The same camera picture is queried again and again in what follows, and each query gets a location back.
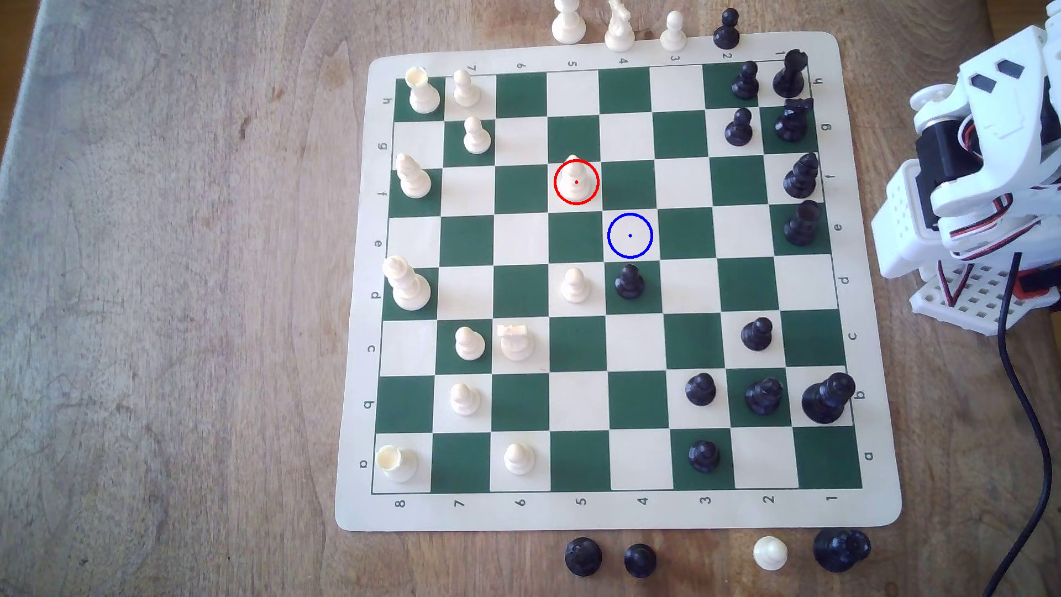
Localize black chess rook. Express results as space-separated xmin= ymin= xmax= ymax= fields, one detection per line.
xmin=771 ymin=49 xmax=810 ymax=99
xmin=564 ymin=537 xmax=603 ymax=578

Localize black chess king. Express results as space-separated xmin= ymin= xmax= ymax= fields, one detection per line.
xmin=783 ymin=199 xmax=824 ymax=247

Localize white perforated base plate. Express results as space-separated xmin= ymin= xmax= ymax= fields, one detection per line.
xmin=910 ymin=264 xmax=1061 ymax=337

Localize large black chess piece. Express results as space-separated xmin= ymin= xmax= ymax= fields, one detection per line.
xmin=812 ymin=527 xmax=872 ymax=574

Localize white chess bishop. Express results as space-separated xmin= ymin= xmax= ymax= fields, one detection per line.
xmin=395 ymin=153 xmax=433 ymax=200
xmin=552 ymin=0 xmax=587 ymax=45

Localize black cable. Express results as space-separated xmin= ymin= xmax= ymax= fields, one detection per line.
xmin=976 ymin=251 xmax=1055 ymax=597

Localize white chess knight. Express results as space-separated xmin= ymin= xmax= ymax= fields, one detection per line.
xmin=603 ymin=0 xmax=637 ymax=53
xmin=496 ymin=323 xmax=537 ymax=363

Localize white chess rook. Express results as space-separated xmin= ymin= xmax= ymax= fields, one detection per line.
xmin=405 ymin=66 xmax=442 ymax=116
xmin=375 ymin=445 xmax=419 ymax=484

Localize black chess knight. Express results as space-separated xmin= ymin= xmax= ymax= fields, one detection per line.
xmin=774 ymin=97 xmax=816 ymax=143

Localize red black servo wires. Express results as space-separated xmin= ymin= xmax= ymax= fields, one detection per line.
xmin=937 ymin=116 xmax=1049 ymax=306

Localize black chess bishop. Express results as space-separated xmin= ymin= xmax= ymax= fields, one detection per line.
xmin=782 ymin=153 xmax=822 ymax=200
xmin=743 ymin=377 xmax=785 ymax=417

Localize orange base clamp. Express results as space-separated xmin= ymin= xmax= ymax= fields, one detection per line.
xmin=1018 ymin=269 xmax=1061 ymax=300

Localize white chess queen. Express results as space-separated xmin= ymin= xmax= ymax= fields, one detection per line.
xmin=382 ymin=254 xmax=433 ymax=313

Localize green white chessboard mat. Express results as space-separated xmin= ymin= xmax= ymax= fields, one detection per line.
xmin=334 ymin=30 xmax=903 ymax=533

